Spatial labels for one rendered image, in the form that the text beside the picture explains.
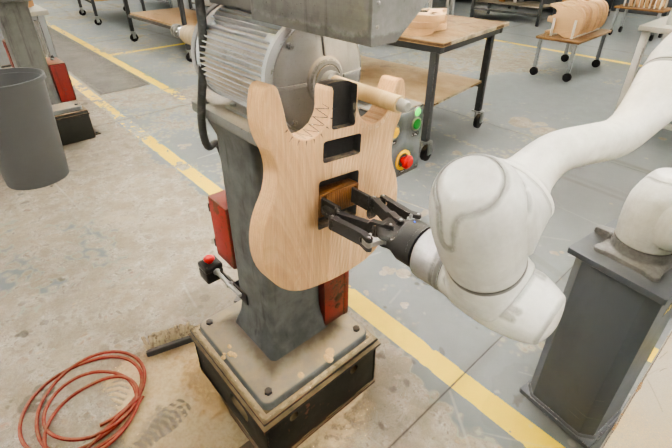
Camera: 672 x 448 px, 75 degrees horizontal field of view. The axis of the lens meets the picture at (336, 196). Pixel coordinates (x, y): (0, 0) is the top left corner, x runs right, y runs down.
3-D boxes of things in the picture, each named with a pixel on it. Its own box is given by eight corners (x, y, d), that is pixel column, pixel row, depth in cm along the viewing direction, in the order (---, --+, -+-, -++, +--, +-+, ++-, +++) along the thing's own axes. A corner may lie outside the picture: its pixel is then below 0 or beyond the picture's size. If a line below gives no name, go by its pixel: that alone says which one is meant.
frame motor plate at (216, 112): (192, 110, 124) (189, 97, 122) (263, 92, 137) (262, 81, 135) (263, 151, 101) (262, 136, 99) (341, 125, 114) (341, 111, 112)
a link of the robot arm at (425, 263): (466, 278, 71) (436, 260, 75) (477, 230, 67) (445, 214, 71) (431, 301, 66) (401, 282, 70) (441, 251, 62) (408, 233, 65)
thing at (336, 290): (284, 291, 173) (277, 213, 154) (309, 276, 180) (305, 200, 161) (325, 327, 157) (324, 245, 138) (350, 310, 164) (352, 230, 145)
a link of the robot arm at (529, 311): (479, 257, 72) (469, 210, 62) (577, 309, 61) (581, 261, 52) (440, 308, 69) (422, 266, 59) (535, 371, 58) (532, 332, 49)
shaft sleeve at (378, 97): (329, 75, 90) (340, 74, 92) (328, 91, 92) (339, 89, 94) (395, 97, 79) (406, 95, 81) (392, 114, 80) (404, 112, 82)
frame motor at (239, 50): (194, 105, 119) (176, 1, 106) (276, 85, 134) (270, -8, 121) (283, 153, 93) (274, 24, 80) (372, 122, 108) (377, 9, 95)
